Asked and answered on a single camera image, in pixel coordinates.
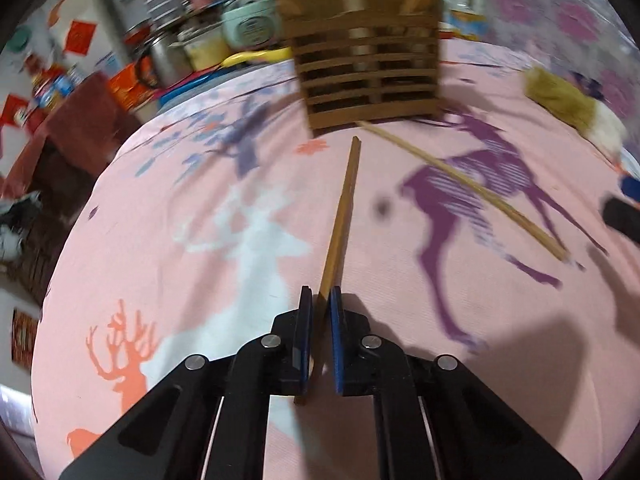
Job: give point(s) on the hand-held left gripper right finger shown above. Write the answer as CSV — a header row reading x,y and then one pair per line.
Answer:
x,y
336,345

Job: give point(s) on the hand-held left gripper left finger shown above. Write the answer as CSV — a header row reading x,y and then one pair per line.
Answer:
x,y
303,340

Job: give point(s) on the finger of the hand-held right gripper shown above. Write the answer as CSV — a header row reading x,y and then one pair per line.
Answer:
x,y
620,217
630,185

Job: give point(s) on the printed bamboo chopstick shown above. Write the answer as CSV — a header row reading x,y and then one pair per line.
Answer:
x,y
342,220
465,180

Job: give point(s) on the slatted wooden chopstick holder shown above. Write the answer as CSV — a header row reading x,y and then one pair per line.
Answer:
x,y
370,110

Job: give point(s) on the yellow-white cloth rag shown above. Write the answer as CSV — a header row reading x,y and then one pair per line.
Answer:
x,y
565,100

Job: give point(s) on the pink deer print bed sheet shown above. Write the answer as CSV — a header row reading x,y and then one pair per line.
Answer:
x,y
175,270

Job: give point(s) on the purple floral cloth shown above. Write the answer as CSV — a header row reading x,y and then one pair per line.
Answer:
x,y
575,20

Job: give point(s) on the glass jar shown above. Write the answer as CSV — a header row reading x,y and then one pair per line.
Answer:
x,y
465,5

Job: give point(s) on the blue plastic tray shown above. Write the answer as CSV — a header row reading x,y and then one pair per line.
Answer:
x,y
185,82

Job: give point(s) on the yellow pan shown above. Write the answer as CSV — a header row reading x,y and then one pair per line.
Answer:
x,y
260,55

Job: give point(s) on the steel pot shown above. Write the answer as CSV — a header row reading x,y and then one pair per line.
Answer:
x,y
207,52

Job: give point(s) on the red printed box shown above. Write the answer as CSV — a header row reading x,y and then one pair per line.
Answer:
x,y
127,85

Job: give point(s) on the stainless steel kettle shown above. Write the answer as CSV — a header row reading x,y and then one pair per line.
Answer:
x,y
167,60

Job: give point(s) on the pair of shoes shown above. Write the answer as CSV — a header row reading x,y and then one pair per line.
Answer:
x,y
17,215

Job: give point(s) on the table with red cloth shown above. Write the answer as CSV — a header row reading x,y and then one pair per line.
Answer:
x,y
75,125

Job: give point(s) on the white rice cooker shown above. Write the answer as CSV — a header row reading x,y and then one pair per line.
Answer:
x,y
250,22

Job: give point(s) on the blue tin can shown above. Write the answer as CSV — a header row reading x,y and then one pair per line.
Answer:
x,y
70,82

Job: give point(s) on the cooking oil bottle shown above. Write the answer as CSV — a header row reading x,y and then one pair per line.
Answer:
x,y
47,85

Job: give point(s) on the red paper figure decoration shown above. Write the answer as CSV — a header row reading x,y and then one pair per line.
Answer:
x,y
15,110

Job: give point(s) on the red diamond paper decoration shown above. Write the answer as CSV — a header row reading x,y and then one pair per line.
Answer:
x,y
80,37

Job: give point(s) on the red framed wall picture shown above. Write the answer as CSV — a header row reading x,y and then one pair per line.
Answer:
x,y
24,337

